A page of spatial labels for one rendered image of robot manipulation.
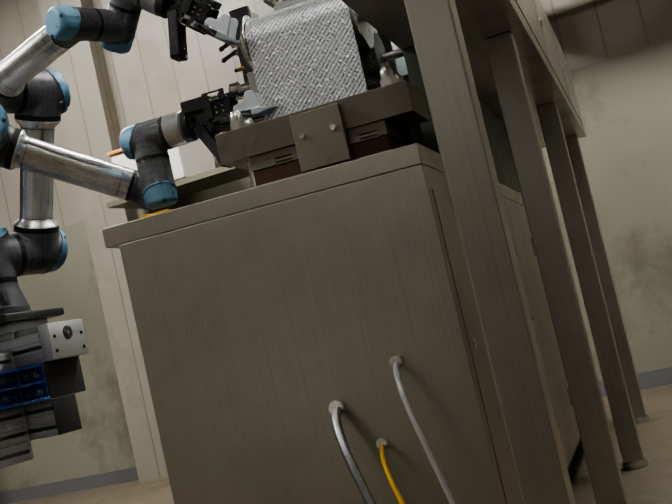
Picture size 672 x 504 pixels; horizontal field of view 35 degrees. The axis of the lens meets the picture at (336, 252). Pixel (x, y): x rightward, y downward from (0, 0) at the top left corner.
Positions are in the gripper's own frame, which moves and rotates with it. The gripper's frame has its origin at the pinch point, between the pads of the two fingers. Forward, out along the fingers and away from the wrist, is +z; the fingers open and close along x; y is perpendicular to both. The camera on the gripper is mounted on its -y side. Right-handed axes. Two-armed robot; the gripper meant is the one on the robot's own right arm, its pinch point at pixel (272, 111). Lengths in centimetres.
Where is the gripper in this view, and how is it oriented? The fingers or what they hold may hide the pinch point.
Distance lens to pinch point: 234.0
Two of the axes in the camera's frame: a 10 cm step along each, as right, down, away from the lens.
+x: 2.9, 0.1, 9.6
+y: -2.2, -9.7, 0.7
